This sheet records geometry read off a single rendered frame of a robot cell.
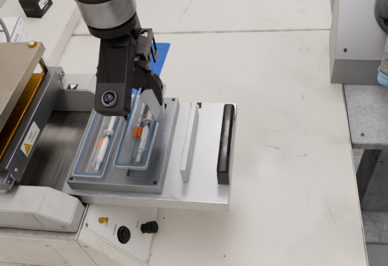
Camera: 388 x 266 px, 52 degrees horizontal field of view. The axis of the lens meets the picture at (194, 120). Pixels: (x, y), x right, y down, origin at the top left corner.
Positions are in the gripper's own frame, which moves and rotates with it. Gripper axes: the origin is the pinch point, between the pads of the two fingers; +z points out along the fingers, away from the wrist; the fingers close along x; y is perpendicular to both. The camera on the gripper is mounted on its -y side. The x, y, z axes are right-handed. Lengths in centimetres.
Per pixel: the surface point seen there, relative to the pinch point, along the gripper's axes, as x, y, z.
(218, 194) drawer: -13.7, -9.5, 7.5
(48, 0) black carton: 55, 72, 23
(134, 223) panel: 5.0, -8.5, 23.1
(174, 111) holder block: -3.9, 6.4, 5.0
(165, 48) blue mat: 11, 53, 29
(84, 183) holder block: 9.1, -10.1, 5.3
